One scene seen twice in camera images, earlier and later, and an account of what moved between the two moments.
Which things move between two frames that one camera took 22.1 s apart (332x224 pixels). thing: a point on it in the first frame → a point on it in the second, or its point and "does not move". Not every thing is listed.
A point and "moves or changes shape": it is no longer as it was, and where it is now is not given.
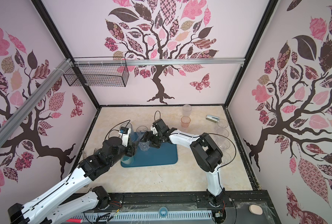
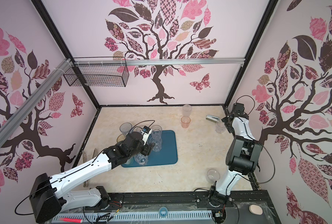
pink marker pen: (74, 220) does not move
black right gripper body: (155, 139) → (225, 119)
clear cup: (224, 143) → (141, 159)
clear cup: (222, 123) does not move
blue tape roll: (162, 212) does not move
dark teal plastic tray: (166, 154) does not move
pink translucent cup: (185, 122) does not move
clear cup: (222, 132) moves or changes shape
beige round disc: (256, 209) does not move
